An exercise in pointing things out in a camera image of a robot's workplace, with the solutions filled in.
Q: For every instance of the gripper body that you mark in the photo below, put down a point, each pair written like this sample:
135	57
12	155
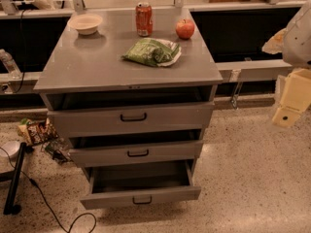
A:
298	41

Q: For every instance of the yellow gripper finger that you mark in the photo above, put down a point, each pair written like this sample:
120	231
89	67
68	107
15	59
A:
285	117

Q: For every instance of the grey bottom drawer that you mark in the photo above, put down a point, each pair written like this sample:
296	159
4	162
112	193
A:
141	184

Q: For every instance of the grey drawer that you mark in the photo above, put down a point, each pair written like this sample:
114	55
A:
135	119
133	154
141	184

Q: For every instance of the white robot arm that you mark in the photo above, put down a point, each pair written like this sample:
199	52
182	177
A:
294	42

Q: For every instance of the grey middle drawer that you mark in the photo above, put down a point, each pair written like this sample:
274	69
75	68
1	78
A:
133	154

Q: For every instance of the grey top drawer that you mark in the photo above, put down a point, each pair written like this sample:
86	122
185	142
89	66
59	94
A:
135	119

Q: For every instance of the grey drawer cabinet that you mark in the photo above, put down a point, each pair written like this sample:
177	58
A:
88	72

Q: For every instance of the red apple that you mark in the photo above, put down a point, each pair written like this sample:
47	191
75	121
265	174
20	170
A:
184	28

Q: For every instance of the green chip bag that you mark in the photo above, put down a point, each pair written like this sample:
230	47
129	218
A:
154	52

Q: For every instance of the orange soda can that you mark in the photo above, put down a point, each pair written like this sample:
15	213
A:
144	19

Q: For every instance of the white bowl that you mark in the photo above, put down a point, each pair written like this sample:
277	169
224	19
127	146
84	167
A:
85	24

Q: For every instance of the dark green wrapper on floor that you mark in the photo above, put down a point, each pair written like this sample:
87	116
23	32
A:
57	149

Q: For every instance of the brown snack bag on floor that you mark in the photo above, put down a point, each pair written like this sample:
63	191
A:
36	132

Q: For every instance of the clear plastic bottle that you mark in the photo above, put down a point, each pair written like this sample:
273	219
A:
10	65

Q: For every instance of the white round floor base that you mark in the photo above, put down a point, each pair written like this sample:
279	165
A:
10	149

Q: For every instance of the black stand leg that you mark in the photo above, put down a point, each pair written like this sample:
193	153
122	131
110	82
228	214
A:
11	208

